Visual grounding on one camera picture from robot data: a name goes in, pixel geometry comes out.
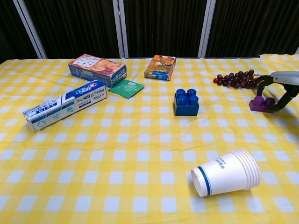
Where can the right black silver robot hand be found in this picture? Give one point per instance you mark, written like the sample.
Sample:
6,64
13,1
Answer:
287,78

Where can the purple toy block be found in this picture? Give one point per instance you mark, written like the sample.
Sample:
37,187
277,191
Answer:
262,105

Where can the blue toy block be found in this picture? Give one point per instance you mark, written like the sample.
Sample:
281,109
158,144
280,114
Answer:
186,105

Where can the white paper cups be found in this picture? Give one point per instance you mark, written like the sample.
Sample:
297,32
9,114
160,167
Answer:
226,173

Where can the dark red grape bunch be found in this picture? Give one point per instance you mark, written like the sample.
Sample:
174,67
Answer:
236,79

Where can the orange blue snack box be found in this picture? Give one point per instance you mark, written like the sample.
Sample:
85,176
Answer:
161,66

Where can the green sachet packet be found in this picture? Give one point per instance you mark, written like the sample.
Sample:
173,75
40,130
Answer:
127,88

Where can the yellow white checkered tablecloth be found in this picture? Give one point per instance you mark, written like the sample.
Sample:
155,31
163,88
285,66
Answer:
130,151

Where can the orange cracker box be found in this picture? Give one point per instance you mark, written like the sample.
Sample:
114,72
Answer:
95,67

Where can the blue white toothpaste box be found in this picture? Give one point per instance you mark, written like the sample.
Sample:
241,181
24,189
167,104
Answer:
67,102

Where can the grey aluminium partition post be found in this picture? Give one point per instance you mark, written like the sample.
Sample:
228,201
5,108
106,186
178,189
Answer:
121,29
30,29
206,29

